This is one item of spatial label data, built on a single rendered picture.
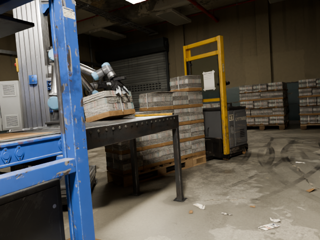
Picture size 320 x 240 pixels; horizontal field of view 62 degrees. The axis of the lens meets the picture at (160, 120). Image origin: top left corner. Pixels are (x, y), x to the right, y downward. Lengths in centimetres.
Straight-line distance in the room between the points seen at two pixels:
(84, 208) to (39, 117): 172
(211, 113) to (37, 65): 267
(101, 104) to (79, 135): 114
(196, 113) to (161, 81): 702
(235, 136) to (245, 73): 551
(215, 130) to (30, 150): 343
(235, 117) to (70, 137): 341
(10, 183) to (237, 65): 910
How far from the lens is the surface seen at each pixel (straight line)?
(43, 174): 111
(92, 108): 240
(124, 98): 247
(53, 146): 132
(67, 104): 120
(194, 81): 383
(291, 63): 947
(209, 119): 438
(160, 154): 337
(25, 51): 294
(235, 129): 433
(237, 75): 969
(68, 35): 123
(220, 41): 411
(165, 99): 342
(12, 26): 141
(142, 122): 194
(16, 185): 105
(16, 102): 288
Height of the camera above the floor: 90
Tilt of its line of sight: 3 degrees down
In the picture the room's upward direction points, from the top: 4 degrees counter-clockwise
